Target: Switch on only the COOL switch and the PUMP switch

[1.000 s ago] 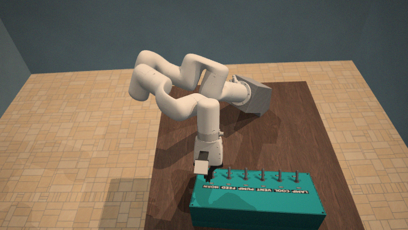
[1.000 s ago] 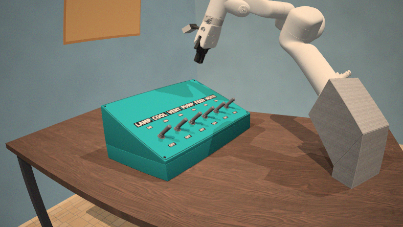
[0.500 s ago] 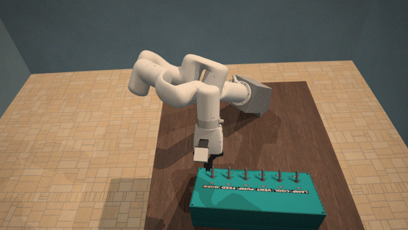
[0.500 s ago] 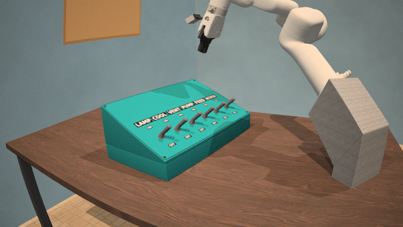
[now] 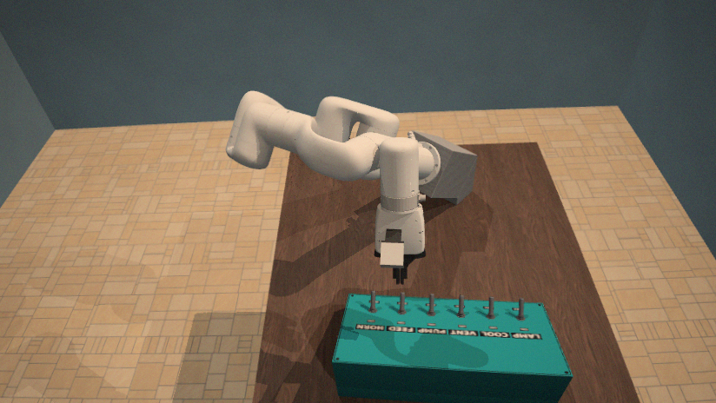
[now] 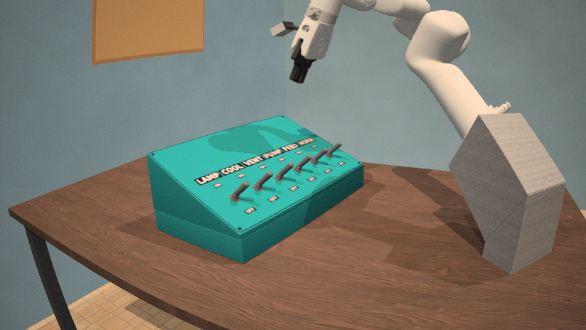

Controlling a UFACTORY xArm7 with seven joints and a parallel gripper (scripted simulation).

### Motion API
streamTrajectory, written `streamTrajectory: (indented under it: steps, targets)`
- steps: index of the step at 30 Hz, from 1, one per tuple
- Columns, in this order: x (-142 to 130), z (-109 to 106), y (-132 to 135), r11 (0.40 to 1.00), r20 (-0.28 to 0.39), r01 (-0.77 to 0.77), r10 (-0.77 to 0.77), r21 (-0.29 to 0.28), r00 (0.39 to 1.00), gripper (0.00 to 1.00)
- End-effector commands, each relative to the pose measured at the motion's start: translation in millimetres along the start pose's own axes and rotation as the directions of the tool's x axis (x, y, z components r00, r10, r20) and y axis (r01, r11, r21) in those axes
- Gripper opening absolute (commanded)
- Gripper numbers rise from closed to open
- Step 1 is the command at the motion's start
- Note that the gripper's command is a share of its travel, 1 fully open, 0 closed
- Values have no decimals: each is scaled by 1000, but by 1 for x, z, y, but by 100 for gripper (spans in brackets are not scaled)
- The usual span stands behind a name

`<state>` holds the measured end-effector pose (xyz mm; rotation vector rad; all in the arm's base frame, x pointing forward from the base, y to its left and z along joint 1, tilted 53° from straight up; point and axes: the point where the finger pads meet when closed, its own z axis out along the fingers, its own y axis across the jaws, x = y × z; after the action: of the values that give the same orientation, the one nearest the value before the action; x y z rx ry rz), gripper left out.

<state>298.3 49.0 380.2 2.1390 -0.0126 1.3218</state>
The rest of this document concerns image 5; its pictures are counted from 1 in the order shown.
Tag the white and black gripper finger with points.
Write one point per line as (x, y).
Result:
(396, 271)
(406, 261)

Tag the teal switch console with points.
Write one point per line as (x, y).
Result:
(488, 352)

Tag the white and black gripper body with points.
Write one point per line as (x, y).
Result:
(411, 224)

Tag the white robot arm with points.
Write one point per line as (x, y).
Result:
(261, 123)

